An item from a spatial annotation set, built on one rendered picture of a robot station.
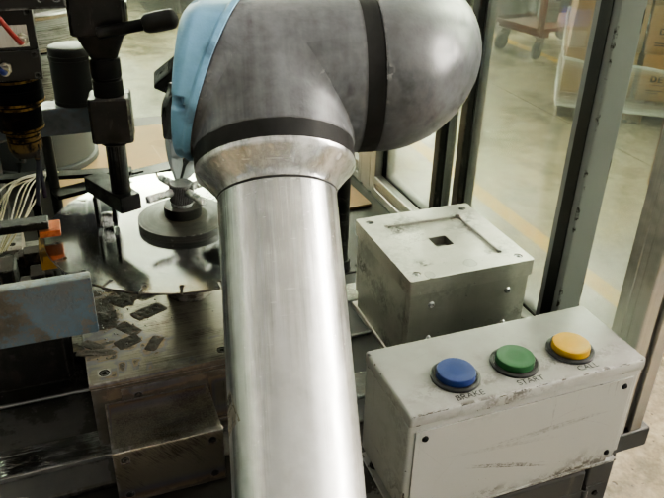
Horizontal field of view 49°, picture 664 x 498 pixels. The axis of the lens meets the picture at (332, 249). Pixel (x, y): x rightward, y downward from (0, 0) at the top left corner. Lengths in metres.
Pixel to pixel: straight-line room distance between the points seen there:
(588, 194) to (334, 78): 0.44
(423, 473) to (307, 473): 0.33
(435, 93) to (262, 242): 0.17
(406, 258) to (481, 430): 0.27
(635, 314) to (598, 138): 0.20
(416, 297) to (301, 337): 0.47
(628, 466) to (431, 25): 1.66
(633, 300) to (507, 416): 0.21
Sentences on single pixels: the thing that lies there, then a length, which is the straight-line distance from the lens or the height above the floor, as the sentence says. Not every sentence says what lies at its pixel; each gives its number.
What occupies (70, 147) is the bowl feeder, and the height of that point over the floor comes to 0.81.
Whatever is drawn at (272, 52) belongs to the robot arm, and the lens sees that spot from 0.50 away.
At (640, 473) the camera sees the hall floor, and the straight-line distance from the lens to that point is 2.07.
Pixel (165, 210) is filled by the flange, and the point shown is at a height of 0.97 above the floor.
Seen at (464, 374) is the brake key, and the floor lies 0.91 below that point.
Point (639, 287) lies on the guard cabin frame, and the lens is 0.86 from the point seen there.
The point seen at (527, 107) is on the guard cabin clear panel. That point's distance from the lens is 1.02.
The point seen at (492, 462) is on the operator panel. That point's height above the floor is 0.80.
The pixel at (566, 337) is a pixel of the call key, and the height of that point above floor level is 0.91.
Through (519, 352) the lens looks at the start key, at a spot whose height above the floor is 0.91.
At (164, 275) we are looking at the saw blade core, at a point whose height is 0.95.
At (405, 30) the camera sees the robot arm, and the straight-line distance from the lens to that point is 0.53.
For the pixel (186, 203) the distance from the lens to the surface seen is 0.90.
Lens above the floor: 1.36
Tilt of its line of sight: 29 degrees down
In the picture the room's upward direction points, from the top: 2 degrees clockwise
